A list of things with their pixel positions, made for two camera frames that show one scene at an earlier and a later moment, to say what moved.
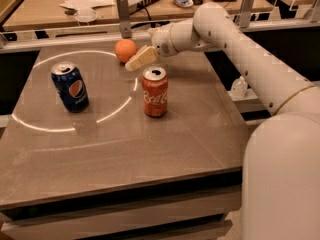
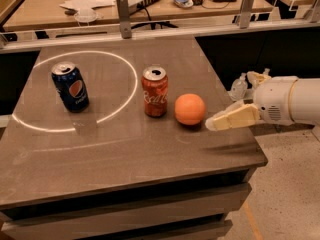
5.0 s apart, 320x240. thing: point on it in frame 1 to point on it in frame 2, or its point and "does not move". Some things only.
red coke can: x=155 y=85 does not move
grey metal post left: x=123 y=15 does not move
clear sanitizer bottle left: x=239 y=88 does not move
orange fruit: x=125 y=49 to x=189 y=109
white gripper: x=162 y=40 to x=274 y=99
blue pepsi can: x=71 y=87 does not move
